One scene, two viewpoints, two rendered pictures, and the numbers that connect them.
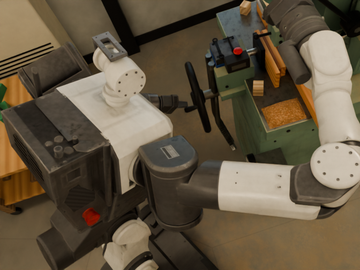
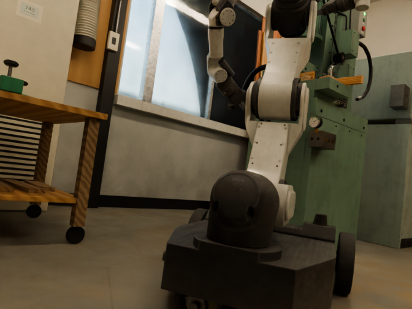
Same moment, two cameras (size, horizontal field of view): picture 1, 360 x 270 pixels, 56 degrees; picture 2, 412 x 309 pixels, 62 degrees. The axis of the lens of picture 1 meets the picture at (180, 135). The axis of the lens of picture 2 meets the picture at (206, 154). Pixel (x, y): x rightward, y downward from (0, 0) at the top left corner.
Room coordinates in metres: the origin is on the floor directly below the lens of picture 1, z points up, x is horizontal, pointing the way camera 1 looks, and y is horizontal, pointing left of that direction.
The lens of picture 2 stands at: (-0.25, 1.34, 0.33)
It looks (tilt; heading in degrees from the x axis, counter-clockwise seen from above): 3 degrees up; 313
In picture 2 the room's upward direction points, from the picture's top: 7 degrees clockwise
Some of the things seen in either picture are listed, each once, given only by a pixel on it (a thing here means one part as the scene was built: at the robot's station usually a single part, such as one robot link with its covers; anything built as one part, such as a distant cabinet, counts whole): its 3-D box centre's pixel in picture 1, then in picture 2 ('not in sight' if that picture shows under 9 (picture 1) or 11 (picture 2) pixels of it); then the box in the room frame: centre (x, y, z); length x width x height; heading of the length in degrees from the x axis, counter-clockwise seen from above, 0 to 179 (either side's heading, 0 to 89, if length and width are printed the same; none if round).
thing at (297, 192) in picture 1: (286, 184); not in sight; (0.18, -0.14, 1.32); 0.22 x 0.12 x 0.13; 59
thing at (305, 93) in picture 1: (289, 62); (309, 86); (0.69, -0.45, 0.92); 0.62 x 0.02 x 0.04; 173
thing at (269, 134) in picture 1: (253, 66); (287, 91); (0.77, -0.36, 0.87); 0.61 x 0.30 x 0.06; 173
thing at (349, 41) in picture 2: not in sight; (349, 44); (0.56, -0.66, 1.23); 0.09 x 0.08 x 0.15; 83
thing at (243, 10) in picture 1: (245, 7); not in sight; (1.02, -0.44, 0.92); 0.04 x 0.03 x 0.04; 126
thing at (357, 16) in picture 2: not in sight; (358, 23); (0.56, -0.76, 1.40); 0.10 x 0.06 x 0.16; 83
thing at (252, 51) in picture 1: (250, 52); not in sight; (0.77, -0.35, 0.95); 0.09 x 0.07 x 0.09; 173
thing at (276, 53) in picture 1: (272, 52); not in sight; (0.76, -0.43, 0.92); 0.19 x 0.02 x 0.05; 173
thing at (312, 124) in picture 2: (252, 162); (316, 124); (0.51, -0.22, 0.65); 0.06 x 0.04 x 0.08; 173
